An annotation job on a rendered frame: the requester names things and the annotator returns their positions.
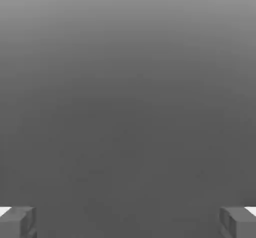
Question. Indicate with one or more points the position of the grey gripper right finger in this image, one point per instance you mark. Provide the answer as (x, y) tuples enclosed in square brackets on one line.
[(241, 224)]

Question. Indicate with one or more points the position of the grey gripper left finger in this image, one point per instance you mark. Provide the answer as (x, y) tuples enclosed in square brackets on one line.
[(14, 224)]

